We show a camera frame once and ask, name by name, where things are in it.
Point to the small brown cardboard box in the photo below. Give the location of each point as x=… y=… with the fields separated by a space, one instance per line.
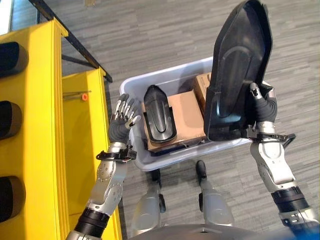
x=201 y=87

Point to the silver robot leg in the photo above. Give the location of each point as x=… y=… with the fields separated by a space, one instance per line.
x=212 y=197
x=150 y=202

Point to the black metal frame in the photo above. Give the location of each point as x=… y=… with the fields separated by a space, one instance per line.
x=75 y=42

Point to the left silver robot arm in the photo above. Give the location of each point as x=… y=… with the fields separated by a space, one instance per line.
x=107 y=185

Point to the large brown cardboard box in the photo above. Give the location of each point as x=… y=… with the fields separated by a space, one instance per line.
x=185 y=117

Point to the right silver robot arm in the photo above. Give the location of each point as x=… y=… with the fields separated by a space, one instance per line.
x=277 y=170

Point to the grey robot torso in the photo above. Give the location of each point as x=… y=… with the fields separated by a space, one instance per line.
x=200 y=232

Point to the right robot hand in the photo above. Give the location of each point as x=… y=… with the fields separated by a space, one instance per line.
x=265 y=107

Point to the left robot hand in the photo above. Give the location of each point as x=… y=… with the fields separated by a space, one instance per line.
x=119 y=127

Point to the orange-capped tool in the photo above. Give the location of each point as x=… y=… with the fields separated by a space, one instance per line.
x=77 y=95

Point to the left silver robot leg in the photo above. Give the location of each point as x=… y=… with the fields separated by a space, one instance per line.
x=150 y=202

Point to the right silver robot leg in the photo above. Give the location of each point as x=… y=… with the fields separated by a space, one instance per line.
x=212 y=197

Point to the black sole-shaped part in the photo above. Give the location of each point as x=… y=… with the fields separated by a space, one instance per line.
x=235 y=75
x=158 y=115

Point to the white plastic box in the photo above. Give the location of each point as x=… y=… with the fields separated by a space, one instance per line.
x=160 y=82

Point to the yellow metal shelf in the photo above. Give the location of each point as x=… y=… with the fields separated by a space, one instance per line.
x=45 y=130

